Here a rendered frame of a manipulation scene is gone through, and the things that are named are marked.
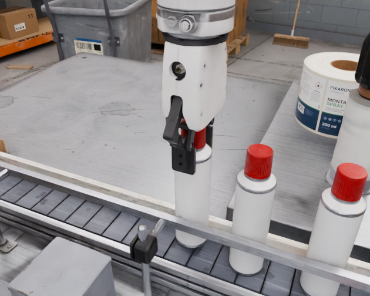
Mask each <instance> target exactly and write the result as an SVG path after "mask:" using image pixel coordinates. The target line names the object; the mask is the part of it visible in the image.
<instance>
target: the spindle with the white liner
mask: <svg viewBox="0 0 370 296"><path fill-rule="evenodd" d="M355 80H356V82H357V83H359V88H357V89H353V90H352V91H350V93H349V96H348V101H347V106H346V108H345V112H344V116H343V120H342V124H341V128H340V130H339V134H338V139H337V143H336V146H335V150H334V154H333V158H332V160H331V162H330V167H331V169H330V170H329V171H328V172H327V181H328V183H329V184H330V185H332V184H333V181H334V177H335V173H336V170H337V167H338V166H339V165H340V164H342V163H355V164H358V165H360V166H362V167H363V168H365V169H366V171H367V172H368V178H367V180H366V183H365V187H364V190H363V192H362V195H366V194H369V193H370V33H369V34H367V36H366V38H365V39H364V41H363V44H362V48H361V53H360V56H359V59H358V64H357V67H356V71H355Z"/></svg>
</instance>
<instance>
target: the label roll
mask: <svg viewBox="0 0 370 296"><path fill-rule="evenodd" d="M359 56H360V55H359V54H355V53H346V52H322V53H316V54H313V55H310V56H308V57H306V58H305V60H304V66H303V69H302V75H301V82H300V88H299V92H298V99H297V105H296V108H295V119H296V121H297V122H298V123H299V124H300V125H301V126H302V127H304V128H306V129H307V130H309V131H311V132H314V133H316V134H320V135H322V136H326V137H331V138H335V139H337V138H338V134H339V130H340V128H341V124H342V120H343V116H344V112H345V108H346V106H347V101H348V96H349V93H350V91H352V90H353V89H357V88H359V83H357V82H356V80H355V71H356V67H357V64H358V59H359Z"/></svg>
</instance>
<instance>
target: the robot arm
mask: <svg viewBox="0 0 370 296"><path fill-rule="evenodd" d="M235 2H236V0H157V12H156V18H157V27H158V28H159V29H160V30H161V31H162V38H163V39H164V40H165V41H166V42H165V45H164V57H163V76H162V109H163V119H164V122H165V124H166V126H165V128H164V132H163V139H164V140H166V141H168V142H169V143H170V146H171V167H172V169H173V170H175V171H179V172H182V173H186V174H190V175H193V174H194V173H195V172H196V147H193V144H194V137H195V132H199V131H201V130H202V129H204V128H205V127H206V144H208V145H209V146H210V147H211V149H212V147H213V126H210V125H213V123H214V117H215V115H216V114H217V113H218V112H219V110H220V109H221V108H222V107H223V105H224V103H225V101H226V80H227V47H226V40H228V36H229V32H230V31H231V30H233V27H234V11H235ZM181 119H185V121H186V123H184V122H181ZM179 128H180V129H185V130H188V135H187V139H186V138H185V137H184V136H183V135H180V134H179Z"/></svg>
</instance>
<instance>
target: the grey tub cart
mask: <svg viewBox="0 0 370 296"><path fill-rule="evenodd" d="M43 2H44V4H43V5H42V6H41V10H42V12H45V13H46V14H47V16H48V18H49V21H50V23H51V25H52V29H53V33H52V37H53V41H54V42H56V46H57V50H58V55H59V60H60V61H62V60H65V59H67V58H69V57H71V56H73V55H75V54H77V53H79V52H87V53H94V54H98V55H106V56H112V57H117V58H124V59H131V60H138V61H143V62H150V63H151V38H152V0H54V1H51V2H48V0H43Z"/></svg>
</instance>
